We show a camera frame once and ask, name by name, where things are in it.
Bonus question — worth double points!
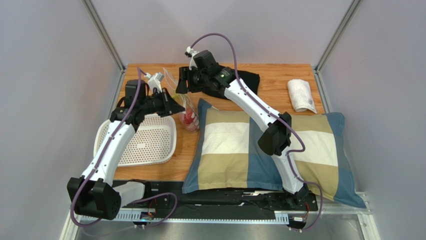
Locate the red fake fruit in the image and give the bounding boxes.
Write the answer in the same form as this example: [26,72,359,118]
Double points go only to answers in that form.
[179,107,199,132]

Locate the clear zip top bag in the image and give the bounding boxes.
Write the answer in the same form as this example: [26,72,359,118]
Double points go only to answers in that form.
[163,68,200,132]

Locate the aluminium frame rail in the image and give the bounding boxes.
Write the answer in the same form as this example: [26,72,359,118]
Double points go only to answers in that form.
[59,186,380,240]

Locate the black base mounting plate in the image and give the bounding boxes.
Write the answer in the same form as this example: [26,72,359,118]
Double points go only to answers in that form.
[124,179,318,220]

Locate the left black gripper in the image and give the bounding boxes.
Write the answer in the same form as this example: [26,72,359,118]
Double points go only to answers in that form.
[140,88,186,118]

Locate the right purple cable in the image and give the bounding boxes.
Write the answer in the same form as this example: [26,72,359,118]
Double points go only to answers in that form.
[190,32,324,232]

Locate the black folded cloth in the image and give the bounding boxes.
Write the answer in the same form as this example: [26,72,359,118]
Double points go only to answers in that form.
[202,70,261,100]

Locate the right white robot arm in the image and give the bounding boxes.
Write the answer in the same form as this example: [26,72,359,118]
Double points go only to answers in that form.
[176,47,309,205]

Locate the plaid checkered pillow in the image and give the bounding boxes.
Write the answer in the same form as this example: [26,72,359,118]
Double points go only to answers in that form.
[182,99,366,209]

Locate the white rolled towel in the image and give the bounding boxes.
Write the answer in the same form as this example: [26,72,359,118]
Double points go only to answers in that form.
[287,79,318,114]

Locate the purple cable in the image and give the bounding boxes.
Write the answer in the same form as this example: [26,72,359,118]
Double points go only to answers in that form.
[69,67,178,229]
[190,32,324,232]

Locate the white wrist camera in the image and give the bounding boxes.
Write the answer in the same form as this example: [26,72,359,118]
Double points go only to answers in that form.
[144,72,165,94]
[185,46,199,70]

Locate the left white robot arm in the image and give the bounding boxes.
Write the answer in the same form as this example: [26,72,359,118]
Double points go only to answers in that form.
[67,79,185,222]

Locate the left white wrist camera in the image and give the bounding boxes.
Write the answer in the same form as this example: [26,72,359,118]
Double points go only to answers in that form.
[144,72,165,94]

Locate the white perforated plastic basket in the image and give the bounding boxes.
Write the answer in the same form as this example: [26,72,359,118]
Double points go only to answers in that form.
[94,113,177,167]

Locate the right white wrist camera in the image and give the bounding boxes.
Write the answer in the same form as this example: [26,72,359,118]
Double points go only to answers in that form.
[185,46,199,70]

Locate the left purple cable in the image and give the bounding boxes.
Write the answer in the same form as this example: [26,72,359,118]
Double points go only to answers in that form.
[69,67,178,229]

